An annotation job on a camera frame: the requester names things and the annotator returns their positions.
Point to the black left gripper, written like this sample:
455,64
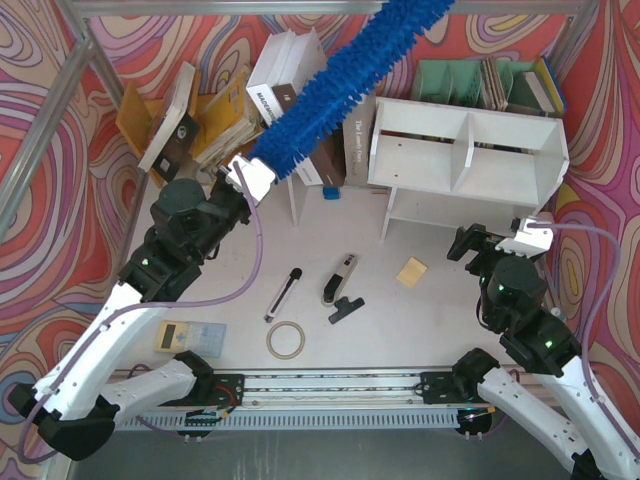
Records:
226,187

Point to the black binder clip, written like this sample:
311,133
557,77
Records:
345,307

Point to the blue pencil sharpener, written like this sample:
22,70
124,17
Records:
331,193

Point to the white and black leaning book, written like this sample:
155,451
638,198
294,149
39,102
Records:
173,129

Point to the grey Lonely One book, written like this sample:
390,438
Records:
357,134

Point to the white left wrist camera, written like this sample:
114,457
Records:
252,175

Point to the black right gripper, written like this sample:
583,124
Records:
480,246

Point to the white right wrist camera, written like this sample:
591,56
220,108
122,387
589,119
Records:
532,237

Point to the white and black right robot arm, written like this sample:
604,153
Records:
585,433

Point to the yellow worn paperback stack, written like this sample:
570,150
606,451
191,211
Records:
228,121

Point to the black and beige stapler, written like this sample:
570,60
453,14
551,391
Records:
338,280

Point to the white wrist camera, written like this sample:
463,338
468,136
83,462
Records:
252,175
532,237

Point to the brown notebooks in organizer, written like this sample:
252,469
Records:
493,92

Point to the beige and grey calculator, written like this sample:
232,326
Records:
203,339

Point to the white wooden bookshelf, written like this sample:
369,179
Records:
453,166

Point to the blue microfiber duster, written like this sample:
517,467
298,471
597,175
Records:
351,73

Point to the beige tape roll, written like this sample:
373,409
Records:
285,340

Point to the white Mademoiselle book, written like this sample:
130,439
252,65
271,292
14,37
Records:
285,65

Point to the yellow sticky note pad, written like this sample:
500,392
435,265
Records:
411,273

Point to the green desk organizer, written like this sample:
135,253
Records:
459,82

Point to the grey and blue book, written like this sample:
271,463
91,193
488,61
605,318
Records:
546,89

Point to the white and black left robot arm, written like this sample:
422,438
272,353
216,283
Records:
75,407

